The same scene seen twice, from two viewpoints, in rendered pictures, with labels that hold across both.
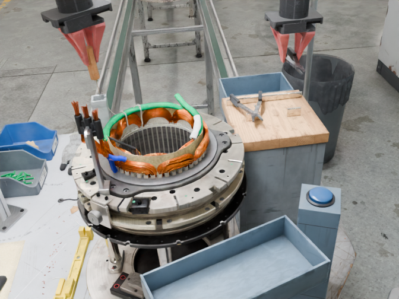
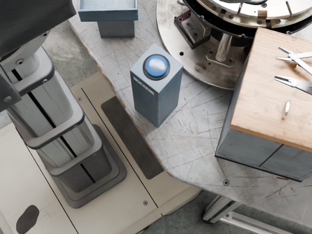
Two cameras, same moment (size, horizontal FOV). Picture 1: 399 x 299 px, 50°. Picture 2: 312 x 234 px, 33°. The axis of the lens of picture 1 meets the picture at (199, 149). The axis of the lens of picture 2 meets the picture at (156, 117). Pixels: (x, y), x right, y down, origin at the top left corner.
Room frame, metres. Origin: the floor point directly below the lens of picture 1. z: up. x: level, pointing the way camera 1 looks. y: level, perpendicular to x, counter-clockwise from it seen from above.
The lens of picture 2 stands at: (0.69, -0.53, 1.93)
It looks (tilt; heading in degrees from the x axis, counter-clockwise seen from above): 74 degrees down; 112
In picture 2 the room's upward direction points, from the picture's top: straight up
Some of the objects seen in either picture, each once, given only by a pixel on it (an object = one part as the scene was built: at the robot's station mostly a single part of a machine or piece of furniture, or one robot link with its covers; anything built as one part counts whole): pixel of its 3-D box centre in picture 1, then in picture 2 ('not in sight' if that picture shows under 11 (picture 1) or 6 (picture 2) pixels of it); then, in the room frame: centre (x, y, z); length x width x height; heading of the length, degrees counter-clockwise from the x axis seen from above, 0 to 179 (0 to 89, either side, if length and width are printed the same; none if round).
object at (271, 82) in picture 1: (254, 131); not in sight; (0.97, -0.15, 0.92); 0.17 x 0.11 x 0.28; 95
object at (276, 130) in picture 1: (271, 118); (299, 92); (0.82, -0.16, 1.05); 0.20 x 0.19 x 0.02; 5
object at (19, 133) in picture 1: (28, 142); not in sight; (1.16, 0.55, 0.82); 0.16 x 0.14 x 0.07; 94
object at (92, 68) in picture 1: (91, 63); not in sight; (0.72, 0.18, 1.25); 0.02 x 0.02 x 0.06
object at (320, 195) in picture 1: (320, 194); (156, 66); (0.57, -0.21, 1.04); 0.04 x 0.04 x 0.01
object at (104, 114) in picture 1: (102, 118); not in sight; (0.72, 0.18, 1.14); 0.03 x 0.03 x 0.09; 8
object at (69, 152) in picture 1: (81, 150); not in sight; (1.13, 0.38, 0.79); 0.24 x 0.12 x 0.02; 2
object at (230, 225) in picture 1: (228, 219); (226, 39); (0.66, -0.05, 0.91); 0.02 x 0.02 x 0.21
